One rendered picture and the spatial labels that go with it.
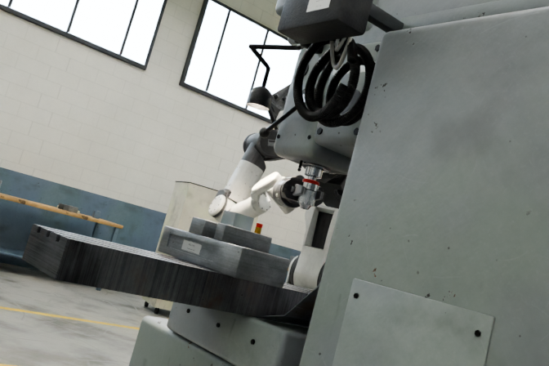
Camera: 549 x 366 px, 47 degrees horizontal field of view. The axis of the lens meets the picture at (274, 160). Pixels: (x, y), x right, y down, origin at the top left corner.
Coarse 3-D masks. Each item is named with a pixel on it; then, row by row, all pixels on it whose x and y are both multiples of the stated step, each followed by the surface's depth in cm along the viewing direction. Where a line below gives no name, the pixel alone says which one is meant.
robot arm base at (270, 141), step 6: (270, 132) 216; (276, 132) 217; (246, 138) 227; (258, 138) 215; (264, 138) 215; (270, 138) 216; (258, 144) 214; (264, 144) 215; (270, 144) 216; (264, 150) 215; (270, 150) 216; (270, 156) 216; (276, 156) 217
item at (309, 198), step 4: (304, 184) 170; (308, 184) 170; (312, 184) 170; (308, 188) 170; (312, 188) 170; (316, 188) 170; (304, 192) 170; (308, 192) 169; (312, 192) 170; (316, 192) 171; (300, 196) 170; (304, 196) 169; (308, 196) 169; (312, 196) 170; (300, 200) 170; (304, 200) 169; (308, 200) 169; (312, 200) 170; (308, 204) 169; (312, 204) 170
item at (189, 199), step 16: (176, 192) 798; (192, 192) 767; (208, 192) 776; (176, 208) 780; (192, 208) 767; (208, 208) 776; (176, 224) 763; (256, 224) 805; (160, 240) 797; (160, 304) 748
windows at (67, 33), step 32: (0, 0) 818; (32, 0) 841; (64, 0) 866; (96, 0) 893; (128, 0) 921; (160, 0) 951; (64, 32) 869; (96, 32) 895; (128, 32) 921; (224, 32) 1017; (256, 32) 1056; (192, 64) 988; (224, 64) 1022; (256, 64) 1059; (288, 64) 1100; (224, 96) 1025
